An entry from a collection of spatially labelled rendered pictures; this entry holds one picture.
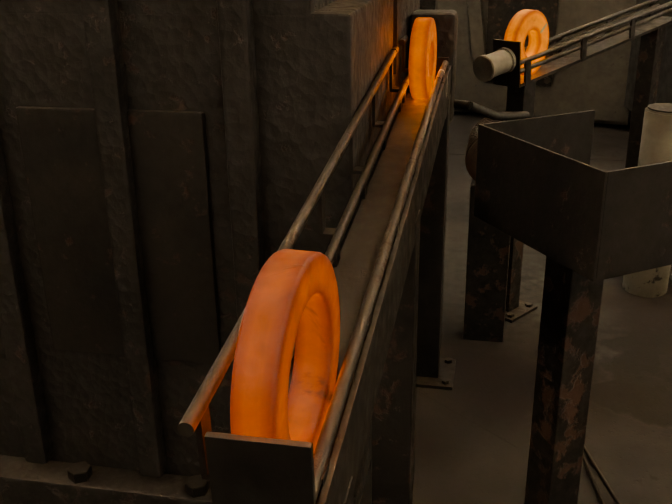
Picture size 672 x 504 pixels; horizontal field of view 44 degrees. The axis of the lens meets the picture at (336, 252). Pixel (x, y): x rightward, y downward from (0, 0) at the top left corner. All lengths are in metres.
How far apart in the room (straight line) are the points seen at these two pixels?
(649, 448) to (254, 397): 1.33
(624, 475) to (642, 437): 0.14
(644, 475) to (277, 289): 1.25
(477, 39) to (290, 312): 3.85
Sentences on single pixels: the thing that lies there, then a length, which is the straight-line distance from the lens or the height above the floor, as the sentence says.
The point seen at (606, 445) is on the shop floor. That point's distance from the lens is 1.80.
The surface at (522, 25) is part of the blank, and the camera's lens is 2.05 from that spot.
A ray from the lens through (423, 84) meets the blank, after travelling 1.60.
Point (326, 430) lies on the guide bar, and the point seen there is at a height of 0.63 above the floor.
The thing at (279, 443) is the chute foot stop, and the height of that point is 0.67.
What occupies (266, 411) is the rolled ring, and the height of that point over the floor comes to 0.69.
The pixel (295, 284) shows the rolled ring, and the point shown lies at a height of 0.76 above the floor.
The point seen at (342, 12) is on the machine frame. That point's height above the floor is 0.87.
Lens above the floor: 1.00
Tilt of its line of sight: 22 degrees down
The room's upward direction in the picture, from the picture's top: 1 degrees counter-clockwise
